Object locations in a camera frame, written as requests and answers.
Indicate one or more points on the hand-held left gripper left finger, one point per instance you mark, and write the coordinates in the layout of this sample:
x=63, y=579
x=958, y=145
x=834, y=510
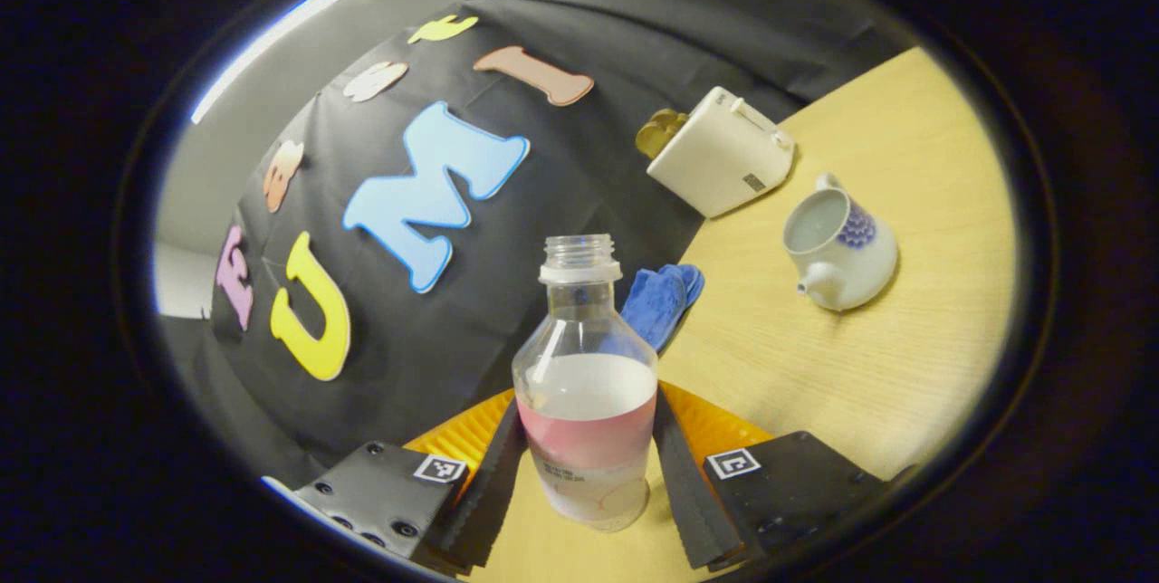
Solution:
x=493, y=492

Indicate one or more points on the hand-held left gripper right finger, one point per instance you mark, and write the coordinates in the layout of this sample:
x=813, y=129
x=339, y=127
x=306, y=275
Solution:
x=688, y=501

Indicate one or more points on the clear water bottle pink label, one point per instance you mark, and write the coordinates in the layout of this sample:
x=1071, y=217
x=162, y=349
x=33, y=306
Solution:
x=584, y=384

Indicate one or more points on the white teacup blue pattern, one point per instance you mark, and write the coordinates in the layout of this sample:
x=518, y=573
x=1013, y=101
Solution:
x=851, y=262

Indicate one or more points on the blue towel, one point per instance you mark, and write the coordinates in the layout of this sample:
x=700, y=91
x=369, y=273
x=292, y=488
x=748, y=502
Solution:
x=656, y=298

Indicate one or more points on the white toaster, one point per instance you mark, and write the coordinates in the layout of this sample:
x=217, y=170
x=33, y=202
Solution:
x=720, y=157

